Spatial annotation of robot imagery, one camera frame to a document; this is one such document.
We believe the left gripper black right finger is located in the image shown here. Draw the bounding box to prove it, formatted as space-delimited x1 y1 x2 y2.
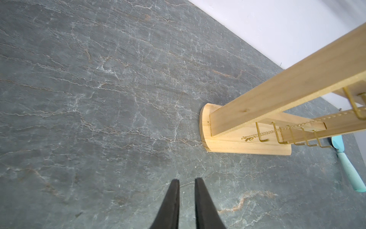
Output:
194 177 226 229

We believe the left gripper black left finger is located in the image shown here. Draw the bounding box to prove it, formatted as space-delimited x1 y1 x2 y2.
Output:
150 179 180 229

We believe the gold chain necklace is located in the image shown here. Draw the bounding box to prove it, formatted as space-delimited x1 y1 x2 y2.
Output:
241 110 355 142

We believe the wooden jewelry display stand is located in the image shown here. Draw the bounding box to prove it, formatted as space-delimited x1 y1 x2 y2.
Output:
199 25 366 156

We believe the teal garden trowel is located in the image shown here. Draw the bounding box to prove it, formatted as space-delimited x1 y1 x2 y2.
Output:
331 135 366 193

